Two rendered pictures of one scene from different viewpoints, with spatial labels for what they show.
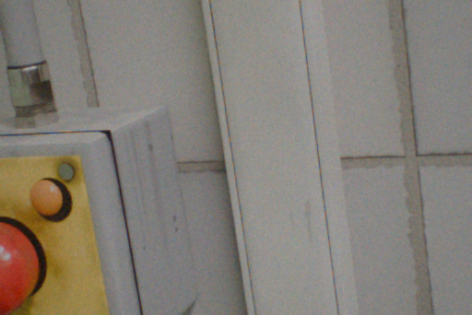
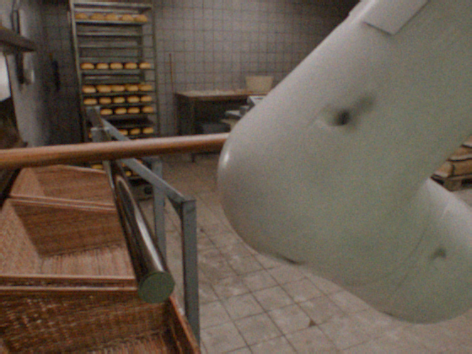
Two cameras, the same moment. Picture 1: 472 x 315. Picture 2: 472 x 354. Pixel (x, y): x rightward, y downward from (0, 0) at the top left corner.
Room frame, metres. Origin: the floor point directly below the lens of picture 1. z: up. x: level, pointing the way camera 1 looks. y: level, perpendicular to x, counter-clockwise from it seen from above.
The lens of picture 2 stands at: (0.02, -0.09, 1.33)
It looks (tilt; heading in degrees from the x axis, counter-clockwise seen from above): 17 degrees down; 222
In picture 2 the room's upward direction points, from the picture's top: straight up
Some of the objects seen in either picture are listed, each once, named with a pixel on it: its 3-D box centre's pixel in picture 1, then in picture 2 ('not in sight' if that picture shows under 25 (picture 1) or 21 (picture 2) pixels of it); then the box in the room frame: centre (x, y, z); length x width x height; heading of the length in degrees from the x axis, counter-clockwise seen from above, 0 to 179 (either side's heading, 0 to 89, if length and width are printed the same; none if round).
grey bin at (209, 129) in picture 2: not in sight; (208, 131); (-3.78, -3.94, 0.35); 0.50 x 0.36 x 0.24; 64
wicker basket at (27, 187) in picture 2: not in sight; (77, 196); (-0.71, -1.72, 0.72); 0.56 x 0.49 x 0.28; 64
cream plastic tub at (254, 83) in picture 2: not in sight; (259, 83); (-4.58, -3.64, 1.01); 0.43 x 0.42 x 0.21; 154
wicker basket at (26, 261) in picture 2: not in sight; (79, 254); (-0.45, -1.19, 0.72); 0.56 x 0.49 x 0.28; 65
